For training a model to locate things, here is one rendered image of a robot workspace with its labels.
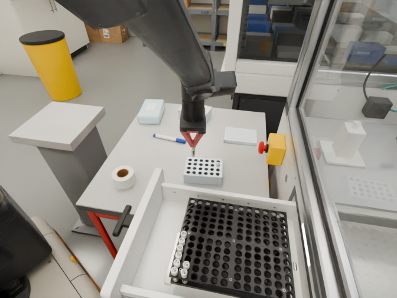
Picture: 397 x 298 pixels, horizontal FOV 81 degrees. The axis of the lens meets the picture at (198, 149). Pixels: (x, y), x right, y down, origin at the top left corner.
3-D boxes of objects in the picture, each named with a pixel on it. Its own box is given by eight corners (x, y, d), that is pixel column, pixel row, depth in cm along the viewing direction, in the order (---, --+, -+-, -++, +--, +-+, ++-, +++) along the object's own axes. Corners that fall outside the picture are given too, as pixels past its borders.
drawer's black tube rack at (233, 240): (171, 288, 46) (168, 275, 42) (189, 212, 59) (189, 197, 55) (286, 312, 43) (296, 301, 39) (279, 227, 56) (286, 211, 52)
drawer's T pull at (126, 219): (113, 237, 48) (111, 233, 47) (127, 206, 53) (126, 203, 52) (129, 240, 47) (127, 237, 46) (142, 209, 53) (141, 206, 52)
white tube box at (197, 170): (183, 182, 76) (183, 174, 74) (186, 164, 82) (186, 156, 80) (221, 185, 75) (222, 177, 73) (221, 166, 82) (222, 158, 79)
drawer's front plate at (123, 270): (114, 313, 45) (98, 294, 37) (160, 193, 66) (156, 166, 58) (123, 315, 44) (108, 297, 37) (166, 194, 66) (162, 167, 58)
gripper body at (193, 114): (204, 112, 65) (205, 87, 60) (205, 133, 57) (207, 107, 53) (181, 112, 65) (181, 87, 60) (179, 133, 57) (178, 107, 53)
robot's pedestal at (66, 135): (71, 231, 145) (3, 136, 94) (96, 193, 167) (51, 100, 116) (116, 240, 141) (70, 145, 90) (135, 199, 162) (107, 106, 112)
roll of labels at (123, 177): (109, 184, 76) (106, 175, 73) (124, 170, 80) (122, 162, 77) (125, 193, 73) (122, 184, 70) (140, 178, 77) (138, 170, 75)
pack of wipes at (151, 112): (159, 125, 100) (158, 116, 97) (137, 124, 100) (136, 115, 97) (165, 106, 111) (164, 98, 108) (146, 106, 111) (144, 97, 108)
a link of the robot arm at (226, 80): (189, 51, 46) (197, 94, 46) (243, 47, 48) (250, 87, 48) (181, 73, 57) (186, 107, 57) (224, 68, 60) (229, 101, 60)
